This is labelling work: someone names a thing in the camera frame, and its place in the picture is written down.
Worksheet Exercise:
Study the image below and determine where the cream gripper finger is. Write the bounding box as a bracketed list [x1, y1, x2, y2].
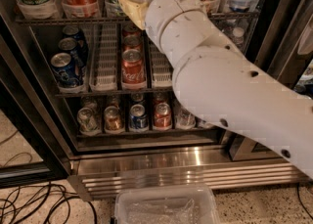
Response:
[118, 0, 151, 30]

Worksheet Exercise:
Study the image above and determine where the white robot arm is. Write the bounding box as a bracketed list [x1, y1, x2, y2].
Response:
[118, 0, 313, 178]

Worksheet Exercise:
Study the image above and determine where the water bottle middle shelf front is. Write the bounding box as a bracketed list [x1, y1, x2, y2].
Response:
[232, 26, 245, 50]

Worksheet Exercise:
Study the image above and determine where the blue pepsi can bottom shelf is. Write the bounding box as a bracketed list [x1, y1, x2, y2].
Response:
[129, 104, 148, 130]

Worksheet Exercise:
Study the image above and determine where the red coke can bottom shelf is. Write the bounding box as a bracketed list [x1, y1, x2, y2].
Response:
[154, 103, 172, 128]

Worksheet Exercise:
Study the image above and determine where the gold can bottom shelf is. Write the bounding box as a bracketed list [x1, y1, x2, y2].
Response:
[104, 106, 123, 131]

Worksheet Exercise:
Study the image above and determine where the water bottle bottom shelf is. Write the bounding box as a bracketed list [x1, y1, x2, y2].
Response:
[176, 106, 196, 129]

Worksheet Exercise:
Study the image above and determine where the stainless fridge base grille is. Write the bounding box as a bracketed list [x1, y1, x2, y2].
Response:
[67, 146, 309, 201]

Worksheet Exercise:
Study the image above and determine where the open glass fridge door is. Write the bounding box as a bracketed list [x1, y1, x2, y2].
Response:
[0, 19, 70, 189]

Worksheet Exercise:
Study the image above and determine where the red coca-cola can back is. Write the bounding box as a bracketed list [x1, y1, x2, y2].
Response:
[122, 23, 141, 37]

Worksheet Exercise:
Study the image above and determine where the red coca-cola can middle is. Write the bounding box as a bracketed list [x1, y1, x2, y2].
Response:
[122, 35, 142, 51]

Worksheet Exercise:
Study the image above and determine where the red coca-cola can front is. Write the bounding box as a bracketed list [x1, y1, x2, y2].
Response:
[121, 49, 145, 84]

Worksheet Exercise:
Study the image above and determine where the empty white tray right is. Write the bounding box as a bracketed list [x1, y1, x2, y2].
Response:
[146, 38, 172, 88]

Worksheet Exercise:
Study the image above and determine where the blue pepsi can back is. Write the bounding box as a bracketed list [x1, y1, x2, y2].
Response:
[63, 25, 89, 52]

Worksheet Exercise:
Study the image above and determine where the blue pepsi can middle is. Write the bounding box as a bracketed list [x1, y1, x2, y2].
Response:
[58, 37, 86, 67]

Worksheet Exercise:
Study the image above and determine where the blue pepsi can front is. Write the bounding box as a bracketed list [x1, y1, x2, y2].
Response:
[50, 53, 83, 88]

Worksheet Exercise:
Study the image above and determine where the clear plastic storage bin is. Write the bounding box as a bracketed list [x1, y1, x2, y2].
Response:
[113, 184, 220, 224]

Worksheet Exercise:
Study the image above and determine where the black floor cables left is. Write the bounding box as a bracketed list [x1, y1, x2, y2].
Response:
[0, 129, 98, 224]

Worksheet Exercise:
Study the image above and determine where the black cable right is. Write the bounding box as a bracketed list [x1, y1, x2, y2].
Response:
[296, 182, 313, 221]

